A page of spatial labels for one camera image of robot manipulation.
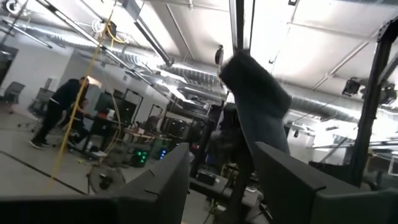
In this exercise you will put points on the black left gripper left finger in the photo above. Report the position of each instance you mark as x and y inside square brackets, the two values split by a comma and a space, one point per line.
[161, 193]

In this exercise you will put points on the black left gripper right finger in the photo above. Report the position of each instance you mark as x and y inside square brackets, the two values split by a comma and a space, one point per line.
[286, 193]

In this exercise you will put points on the blue denim cap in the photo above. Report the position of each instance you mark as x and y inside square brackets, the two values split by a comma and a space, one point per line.
[258, 102]

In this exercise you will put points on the computer with blue lights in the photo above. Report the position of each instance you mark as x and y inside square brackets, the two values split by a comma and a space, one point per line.
[161, 153]

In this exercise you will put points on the computer with green lights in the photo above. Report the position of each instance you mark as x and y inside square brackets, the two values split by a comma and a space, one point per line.
[140, 157]

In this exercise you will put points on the small black box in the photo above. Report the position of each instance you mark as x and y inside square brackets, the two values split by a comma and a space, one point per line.
[206, 178]

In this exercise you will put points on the black floor fan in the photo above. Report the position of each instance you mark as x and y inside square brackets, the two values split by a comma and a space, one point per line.
[105, 182]

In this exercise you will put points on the person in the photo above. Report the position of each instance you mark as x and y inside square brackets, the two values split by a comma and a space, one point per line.
[59, 99]
[154, 123]

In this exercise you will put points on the dark office desk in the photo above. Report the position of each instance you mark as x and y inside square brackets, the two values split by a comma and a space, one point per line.
[102, 119]

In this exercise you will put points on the black mounted device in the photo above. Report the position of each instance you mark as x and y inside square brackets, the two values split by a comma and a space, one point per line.
[351, 87]

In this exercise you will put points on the black hanging device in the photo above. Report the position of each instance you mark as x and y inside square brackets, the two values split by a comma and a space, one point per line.
[219, 56]

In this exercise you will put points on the grey office chair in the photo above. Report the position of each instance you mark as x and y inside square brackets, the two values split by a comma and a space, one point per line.
[14, 91]
[42, 99]

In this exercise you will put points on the black aluminium rig frame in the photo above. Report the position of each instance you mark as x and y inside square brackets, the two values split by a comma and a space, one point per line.
[370, 109]

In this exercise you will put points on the silver ventilation duct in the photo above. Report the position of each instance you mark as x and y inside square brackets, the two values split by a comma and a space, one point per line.
[192, 74]

